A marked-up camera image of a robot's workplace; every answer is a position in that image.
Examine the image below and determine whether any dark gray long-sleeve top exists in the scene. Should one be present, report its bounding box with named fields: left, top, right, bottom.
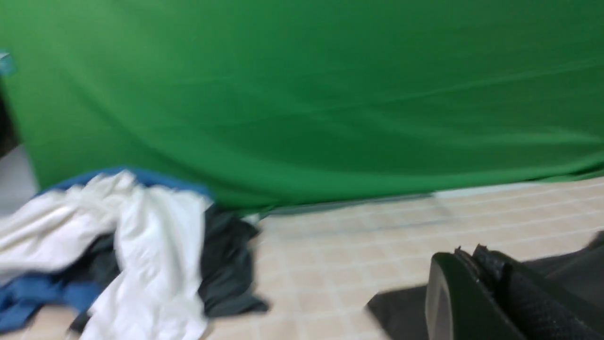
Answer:
left=367, top=232, right=604, bottom=340

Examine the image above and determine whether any white crumpled shirt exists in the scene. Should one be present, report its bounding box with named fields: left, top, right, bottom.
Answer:
left=1, top=170, right=213, bottom=340

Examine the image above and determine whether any blue crumpled garment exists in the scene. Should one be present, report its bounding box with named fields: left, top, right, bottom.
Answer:
left=1, top=168, right=211, bottom=334

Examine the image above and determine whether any dark teal crumpled garment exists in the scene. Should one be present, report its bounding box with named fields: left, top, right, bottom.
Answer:
left=51, top=206, right=270, bottom=318

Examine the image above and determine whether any green backdrop cloth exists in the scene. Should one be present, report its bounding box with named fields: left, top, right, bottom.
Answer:
left=1, top=0, right=604, bottom=208

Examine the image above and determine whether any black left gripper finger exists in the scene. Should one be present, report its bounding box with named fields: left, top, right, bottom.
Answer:
left=425, top=246, right=603, bottom=340

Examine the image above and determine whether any beige checkered tablecloth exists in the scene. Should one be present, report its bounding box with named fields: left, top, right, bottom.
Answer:
left=0, top=177, right=604, bottom=340

